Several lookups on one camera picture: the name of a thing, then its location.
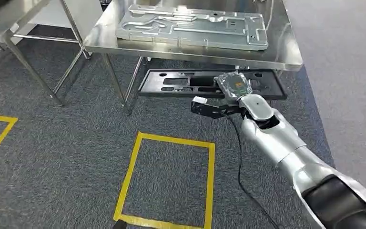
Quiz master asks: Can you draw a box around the black plastic plate with cutouts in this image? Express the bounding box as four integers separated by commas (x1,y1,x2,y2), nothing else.
138,69,288,101

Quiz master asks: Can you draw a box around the grey metal part tray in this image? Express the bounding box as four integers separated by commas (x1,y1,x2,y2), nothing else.
115,3,269,51

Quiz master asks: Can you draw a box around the steel table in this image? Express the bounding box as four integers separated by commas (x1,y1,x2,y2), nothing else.
0,0,92,107
83,0,304,115

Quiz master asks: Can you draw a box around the black cable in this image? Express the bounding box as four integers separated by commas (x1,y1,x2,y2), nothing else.
226,114,281,229

